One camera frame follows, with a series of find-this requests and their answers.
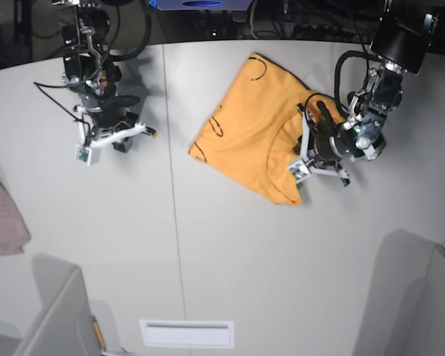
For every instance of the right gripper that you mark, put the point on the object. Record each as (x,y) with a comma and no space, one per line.
(104,118)

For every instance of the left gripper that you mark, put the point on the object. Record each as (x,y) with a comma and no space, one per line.
(330,135)

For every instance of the orange T-shirt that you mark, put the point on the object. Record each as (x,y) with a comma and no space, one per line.
(251,135)

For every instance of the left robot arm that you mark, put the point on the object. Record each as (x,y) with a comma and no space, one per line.
(403,36)

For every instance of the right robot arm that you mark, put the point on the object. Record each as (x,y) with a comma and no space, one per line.
(116,58)

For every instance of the pink folded cloth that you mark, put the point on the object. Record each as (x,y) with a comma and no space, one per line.
(13,231)

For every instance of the black power strip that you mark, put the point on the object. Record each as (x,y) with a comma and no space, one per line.
(323,33)

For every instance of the blue purple base device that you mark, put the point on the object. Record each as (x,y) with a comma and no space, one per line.
(167,5)

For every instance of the orange pencil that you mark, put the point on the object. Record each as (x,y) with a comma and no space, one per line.
(99,336)

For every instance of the grey partition panel right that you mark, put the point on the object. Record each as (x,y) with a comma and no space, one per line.
(405,306)

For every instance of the grey partition panel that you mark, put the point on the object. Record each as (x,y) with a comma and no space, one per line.
(64,324)
(405,306)

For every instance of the grey partition panel left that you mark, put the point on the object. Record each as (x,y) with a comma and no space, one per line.
(64,324)

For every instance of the white table cable slot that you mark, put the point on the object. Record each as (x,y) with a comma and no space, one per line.
(187,334)

